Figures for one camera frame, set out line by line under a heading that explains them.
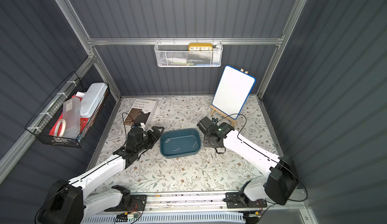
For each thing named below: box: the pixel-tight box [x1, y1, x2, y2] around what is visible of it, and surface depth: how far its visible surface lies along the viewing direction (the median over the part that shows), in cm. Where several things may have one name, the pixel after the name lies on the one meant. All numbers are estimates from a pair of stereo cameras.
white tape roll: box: [54, 118, 67, 138], surface depth 65 cm
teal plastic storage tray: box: [159, 128, 202, 159], surface depth 95 cm
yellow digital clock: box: [188, 42, 214, 51], surface depth 89 cm
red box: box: [49, 94, 89, 139], surface depth 68 cm
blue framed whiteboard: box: [211, 65, 256, 120], surface depth 89 cm
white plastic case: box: [80, 82, 108, 119], surface depth 75 cm
